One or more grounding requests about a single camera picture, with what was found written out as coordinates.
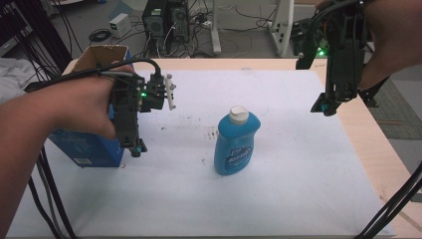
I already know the narrow white stand leg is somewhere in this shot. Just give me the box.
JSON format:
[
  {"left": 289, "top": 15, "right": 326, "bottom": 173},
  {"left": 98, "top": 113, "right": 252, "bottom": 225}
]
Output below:
[{"left": 210, "top": 0, "right": 223, "bottom": 55}]

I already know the black cable bundle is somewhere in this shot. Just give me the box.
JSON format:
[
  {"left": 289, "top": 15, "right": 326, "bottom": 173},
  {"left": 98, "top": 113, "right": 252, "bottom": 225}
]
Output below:
[
  {"left": 24, "top": 58, "right": 163, "bottom": 239},
  {"left": 353, "top": 161, "right": 422, "bottom": 239}
]

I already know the coiled black cable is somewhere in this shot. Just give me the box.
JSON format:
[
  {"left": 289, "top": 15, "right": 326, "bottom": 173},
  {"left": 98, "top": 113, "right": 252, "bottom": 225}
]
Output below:
[{"left": 88, "top": 28, "right": 113, "bottom": 44}]

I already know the person's left hand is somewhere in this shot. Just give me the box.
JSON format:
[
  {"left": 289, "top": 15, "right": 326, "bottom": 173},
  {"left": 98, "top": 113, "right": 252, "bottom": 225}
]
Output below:
[{"left": 49, "top": 64, "right": 135, "bottom": 140}]

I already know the white table mat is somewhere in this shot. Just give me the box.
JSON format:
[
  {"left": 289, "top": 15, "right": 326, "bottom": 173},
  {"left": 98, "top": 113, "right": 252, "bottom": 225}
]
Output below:
[{"left": 6, "top": 69, "right": 396, "bottom": 238}]

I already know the blue cardboard box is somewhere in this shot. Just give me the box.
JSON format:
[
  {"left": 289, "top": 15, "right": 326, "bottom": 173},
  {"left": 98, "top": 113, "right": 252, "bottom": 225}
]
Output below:
[{"left": 48, "top": 44, "right": 134, "bottom": 168}]

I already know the black metal rack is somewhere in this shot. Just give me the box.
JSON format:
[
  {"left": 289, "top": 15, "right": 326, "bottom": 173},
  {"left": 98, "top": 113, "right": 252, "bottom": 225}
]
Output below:
[{"left": 0, "top": 0, "right": 74, "bottom": 73}]

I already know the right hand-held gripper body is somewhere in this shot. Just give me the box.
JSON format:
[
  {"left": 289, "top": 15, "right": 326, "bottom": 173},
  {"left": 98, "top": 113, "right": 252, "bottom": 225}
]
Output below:
[{"left": 292, "top": 0, "right": 370, "bottom": 104}]

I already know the black metal stand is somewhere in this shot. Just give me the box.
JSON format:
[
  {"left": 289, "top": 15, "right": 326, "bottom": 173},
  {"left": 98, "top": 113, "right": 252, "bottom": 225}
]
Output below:
[{"left": 356, "top": 76, "right": 390, "bottom": 109}]

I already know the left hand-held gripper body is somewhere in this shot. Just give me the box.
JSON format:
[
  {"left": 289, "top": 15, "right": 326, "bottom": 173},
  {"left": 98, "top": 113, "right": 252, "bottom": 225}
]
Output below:
[{"left": 108, "top": 73, "right": 177, "bottom": 144}]

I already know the blue bottle with white cap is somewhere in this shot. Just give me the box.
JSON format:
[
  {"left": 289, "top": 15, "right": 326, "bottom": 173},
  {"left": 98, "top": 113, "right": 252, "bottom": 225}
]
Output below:
[{"left": 213, "top": 105, "right": 262, "bottom": 177}]

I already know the small white box device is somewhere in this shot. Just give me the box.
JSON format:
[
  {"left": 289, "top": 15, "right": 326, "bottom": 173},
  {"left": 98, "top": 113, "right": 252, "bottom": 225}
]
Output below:
[{"left": 108, "top": 12, "right": 133, "bottom": 39}]

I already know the white cloth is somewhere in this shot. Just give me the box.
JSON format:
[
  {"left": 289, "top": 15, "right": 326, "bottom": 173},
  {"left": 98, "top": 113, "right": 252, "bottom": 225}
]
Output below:
[{"left": 0, "top": 57, "right": 40, "bottom": 105}]

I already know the wide white stand leg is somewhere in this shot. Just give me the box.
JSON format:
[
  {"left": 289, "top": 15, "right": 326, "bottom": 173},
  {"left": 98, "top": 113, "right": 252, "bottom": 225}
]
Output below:
[{"left": 267, "top": 0, "right": 296, "bottom": 59}]

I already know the black computer tower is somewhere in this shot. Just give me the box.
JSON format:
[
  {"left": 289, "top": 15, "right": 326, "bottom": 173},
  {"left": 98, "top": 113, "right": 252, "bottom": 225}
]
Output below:
[
  {"left": 141, "top": 0, "right": 168, "bottom": 56},
  {"left": 165, "top": 0, "right": 191, "bottom": 45}
]

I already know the person's right hand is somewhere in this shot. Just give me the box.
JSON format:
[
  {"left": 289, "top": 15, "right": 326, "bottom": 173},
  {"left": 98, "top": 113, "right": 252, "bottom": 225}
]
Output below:
[{"left": 358, "top": 0, "right": 422, "bottom": 91}]

